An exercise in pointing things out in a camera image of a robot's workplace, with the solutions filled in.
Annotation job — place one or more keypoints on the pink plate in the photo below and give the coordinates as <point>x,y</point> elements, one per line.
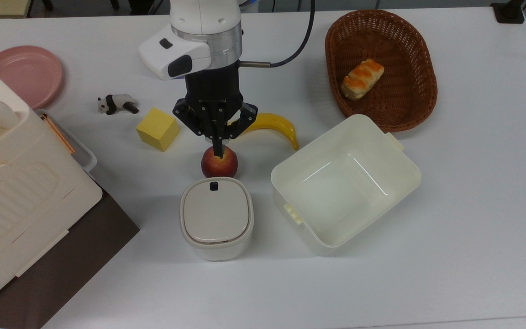
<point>23,75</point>

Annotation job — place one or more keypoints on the yellow banana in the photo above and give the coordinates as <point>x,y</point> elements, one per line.
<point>276,123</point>

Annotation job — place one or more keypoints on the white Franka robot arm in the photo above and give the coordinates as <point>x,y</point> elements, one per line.
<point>199,41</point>

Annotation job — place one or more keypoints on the small cream trash can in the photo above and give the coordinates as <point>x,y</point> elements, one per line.
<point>216,214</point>

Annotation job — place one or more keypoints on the orange glazed bread loaf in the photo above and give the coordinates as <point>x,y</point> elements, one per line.
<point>362,78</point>

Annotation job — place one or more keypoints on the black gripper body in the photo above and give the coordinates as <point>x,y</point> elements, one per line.
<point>215,91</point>

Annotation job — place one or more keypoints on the panda toy figure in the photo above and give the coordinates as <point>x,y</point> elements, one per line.
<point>118,103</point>

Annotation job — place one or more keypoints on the yellow cube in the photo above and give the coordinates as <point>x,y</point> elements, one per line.
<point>158,129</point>

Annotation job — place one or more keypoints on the red apple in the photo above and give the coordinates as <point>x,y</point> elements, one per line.
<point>219,167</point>

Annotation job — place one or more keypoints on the brown wicker basket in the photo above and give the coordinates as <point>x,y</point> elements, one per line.
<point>400,100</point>

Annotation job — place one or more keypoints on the black stand base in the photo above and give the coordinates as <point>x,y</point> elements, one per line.
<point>509,11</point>

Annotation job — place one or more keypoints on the white plastic storage bin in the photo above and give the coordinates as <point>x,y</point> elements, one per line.
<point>345,187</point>

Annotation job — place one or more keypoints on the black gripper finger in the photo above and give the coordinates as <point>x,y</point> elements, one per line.
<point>190,119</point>
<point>242,121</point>

